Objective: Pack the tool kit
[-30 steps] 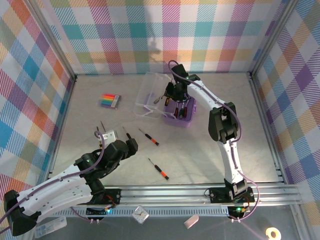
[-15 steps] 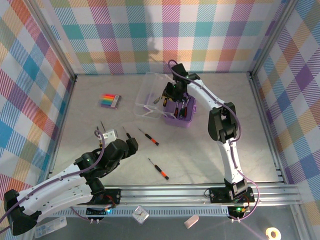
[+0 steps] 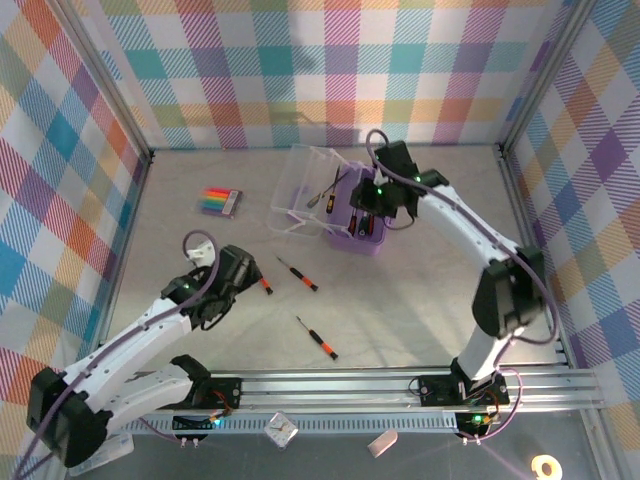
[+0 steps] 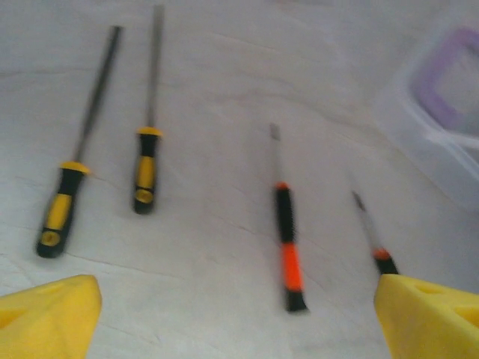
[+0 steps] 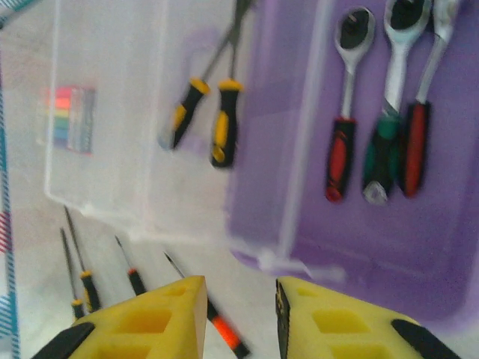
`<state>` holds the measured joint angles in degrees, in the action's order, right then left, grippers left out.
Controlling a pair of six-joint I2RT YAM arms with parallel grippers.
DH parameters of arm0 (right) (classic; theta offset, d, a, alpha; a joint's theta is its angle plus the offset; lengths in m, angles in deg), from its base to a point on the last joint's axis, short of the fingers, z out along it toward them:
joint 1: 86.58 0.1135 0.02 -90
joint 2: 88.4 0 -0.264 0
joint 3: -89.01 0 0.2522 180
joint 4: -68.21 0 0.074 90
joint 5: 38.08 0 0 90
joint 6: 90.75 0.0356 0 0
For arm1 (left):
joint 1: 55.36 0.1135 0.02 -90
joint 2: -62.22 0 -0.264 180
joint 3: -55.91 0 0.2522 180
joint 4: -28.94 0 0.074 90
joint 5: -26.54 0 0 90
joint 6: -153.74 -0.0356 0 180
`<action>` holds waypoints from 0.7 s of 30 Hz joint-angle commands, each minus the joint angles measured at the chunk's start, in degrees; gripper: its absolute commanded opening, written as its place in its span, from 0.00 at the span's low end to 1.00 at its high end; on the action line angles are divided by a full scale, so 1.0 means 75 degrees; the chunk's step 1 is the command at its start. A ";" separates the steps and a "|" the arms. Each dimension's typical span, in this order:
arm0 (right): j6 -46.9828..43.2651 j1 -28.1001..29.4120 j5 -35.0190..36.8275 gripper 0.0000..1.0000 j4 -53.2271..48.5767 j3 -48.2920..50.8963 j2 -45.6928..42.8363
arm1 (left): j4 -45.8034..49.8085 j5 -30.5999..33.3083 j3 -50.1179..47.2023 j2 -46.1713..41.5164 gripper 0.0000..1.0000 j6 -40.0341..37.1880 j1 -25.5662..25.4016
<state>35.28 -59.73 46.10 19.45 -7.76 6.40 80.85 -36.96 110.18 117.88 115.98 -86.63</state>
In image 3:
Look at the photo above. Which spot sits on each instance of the purple plastic tool box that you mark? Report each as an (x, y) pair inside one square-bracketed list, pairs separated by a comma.
[(357, 245)]

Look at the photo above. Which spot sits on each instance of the clear plastic container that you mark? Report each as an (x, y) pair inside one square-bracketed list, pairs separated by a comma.
[(295, 210)]

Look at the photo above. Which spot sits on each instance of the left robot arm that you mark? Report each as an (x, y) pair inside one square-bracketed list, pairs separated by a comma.
[(125, 345)]

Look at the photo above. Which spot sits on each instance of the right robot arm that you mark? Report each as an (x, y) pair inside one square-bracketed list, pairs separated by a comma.
[(460, 220)]

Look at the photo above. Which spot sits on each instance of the clear highlighter marker pack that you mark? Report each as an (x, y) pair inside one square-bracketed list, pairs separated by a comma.
[(235, 202)]

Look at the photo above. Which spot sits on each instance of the black orange precision screwdriver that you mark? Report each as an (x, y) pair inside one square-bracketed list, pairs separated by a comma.
[(266, 286), (318, 341), (299, 275)]

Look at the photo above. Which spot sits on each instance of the purple highlighter marker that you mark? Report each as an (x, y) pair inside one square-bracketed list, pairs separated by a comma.
[(215, 210)]

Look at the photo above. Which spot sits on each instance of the blue highlighter marker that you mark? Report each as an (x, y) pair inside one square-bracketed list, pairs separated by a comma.
[(215, 204)]

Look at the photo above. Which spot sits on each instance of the green highlighter marker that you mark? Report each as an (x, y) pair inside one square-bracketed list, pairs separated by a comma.
[(216, 200)]

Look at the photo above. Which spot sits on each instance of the yellow highlighter marker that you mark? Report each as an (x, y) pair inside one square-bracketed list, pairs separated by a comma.
[(216, 197)]

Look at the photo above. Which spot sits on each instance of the orange highlighter marker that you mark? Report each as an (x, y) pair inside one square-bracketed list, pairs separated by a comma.
[(217, 193)]

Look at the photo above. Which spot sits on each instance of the pink highlighter marker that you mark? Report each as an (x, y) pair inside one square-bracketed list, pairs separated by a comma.
[(217, 190)]

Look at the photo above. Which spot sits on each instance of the black controller board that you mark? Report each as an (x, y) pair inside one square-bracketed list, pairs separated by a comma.
[(475, 422), (197, 425)]

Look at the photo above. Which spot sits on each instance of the small white clock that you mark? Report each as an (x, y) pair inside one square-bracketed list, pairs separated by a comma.
[(280, 428)]

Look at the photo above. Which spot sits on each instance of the pink eraser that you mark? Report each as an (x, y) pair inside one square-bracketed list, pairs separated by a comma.
[(382, 443)]

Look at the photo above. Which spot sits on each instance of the white tape roll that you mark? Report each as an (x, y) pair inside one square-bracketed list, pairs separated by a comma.
[(537, 467)]

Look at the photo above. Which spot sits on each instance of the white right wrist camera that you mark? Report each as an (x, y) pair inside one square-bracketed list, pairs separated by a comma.
[(380, 175)]

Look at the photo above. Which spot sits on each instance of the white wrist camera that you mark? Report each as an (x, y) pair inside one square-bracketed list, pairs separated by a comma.
[(202, 253), (380, 175)]

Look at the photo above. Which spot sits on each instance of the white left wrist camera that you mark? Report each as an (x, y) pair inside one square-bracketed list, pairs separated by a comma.
[(202, 253)]

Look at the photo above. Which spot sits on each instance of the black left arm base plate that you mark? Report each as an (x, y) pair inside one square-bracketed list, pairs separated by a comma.
[(225, 392)]

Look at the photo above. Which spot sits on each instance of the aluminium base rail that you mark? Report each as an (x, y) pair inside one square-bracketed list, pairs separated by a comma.
[(325, 390)]

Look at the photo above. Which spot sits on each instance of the aluminium frame post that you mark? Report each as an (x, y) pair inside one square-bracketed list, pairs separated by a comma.
[(106, 75), (542, 75)]

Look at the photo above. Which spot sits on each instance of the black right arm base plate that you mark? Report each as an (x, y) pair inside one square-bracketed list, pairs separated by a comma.
[(435, 390)]

